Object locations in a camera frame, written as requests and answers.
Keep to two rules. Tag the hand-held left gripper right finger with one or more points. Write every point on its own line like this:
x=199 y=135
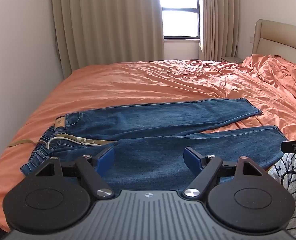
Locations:
x=193 y=161

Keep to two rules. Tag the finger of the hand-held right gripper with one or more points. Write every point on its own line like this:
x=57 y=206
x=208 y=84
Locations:
x=291 y=147

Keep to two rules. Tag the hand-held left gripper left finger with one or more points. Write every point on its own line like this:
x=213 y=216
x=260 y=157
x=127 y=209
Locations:
x=104 y=160

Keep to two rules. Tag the khaki woven belt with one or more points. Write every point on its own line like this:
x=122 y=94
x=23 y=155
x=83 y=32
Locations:
x=100 y=142

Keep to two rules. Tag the blue denim pants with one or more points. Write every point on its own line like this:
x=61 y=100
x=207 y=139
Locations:
x=150 y=120

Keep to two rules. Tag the crumpled orange duvet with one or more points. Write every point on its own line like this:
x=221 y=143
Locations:
x=278 y=72

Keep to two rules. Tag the orange bed sheet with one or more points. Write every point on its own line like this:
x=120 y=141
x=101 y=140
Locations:
x=128 y=82

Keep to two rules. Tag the beige nightstand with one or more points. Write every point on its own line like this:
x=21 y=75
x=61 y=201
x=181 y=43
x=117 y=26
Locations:
x=231 y=59

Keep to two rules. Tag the beige padded headboard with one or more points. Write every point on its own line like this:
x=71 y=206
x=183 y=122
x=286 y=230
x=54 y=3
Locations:
x=275 y=40

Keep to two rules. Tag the beige curtain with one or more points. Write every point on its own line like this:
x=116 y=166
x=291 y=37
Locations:
x=219 y=17
x=107 y=22

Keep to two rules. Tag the dark framed window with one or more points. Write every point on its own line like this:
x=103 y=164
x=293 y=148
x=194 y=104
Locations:
x=180 y=10

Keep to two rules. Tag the wall socket plate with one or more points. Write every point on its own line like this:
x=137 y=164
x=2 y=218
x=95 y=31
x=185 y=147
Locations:
x=251 y=39

